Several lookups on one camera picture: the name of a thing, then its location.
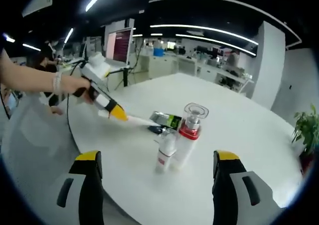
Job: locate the green silver skincare sachet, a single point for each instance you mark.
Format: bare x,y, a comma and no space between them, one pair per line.
165,119

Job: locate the potted green plant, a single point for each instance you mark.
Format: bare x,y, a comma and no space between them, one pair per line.
307,130

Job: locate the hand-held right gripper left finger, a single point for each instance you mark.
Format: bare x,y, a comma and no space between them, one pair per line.
72,197

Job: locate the dark blue skincare sachet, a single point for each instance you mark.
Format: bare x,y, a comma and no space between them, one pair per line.
155,129

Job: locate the clear-capped red-collared skincare spray bottle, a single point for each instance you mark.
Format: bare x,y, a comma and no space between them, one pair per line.
187,145

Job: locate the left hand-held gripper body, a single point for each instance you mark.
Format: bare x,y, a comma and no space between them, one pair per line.
99,65

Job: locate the white mesh office chair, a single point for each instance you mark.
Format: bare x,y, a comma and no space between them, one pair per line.
32,140

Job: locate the white wristband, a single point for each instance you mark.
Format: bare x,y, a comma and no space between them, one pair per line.
57,82

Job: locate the white ceiling unit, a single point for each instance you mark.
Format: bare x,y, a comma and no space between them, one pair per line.
37,1

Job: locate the large white skincare tube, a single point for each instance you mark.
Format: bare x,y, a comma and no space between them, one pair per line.
139,120

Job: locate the computer monitor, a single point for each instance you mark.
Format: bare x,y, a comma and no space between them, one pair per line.
120,45

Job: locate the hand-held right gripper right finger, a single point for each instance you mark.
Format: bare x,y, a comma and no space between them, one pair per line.
236,197

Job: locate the blue storage box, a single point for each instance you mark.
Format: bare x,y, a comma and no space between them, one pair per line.
158,52

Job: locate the row of white office desks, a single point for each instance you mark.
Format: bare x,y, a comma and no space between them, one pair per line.
219,72

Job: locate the small white skincare bottle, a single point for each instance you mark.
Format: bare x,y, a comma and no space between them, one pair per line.
164,155

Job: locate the person's left hand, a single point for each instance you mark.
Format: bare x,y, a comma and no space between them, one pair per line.
72,84

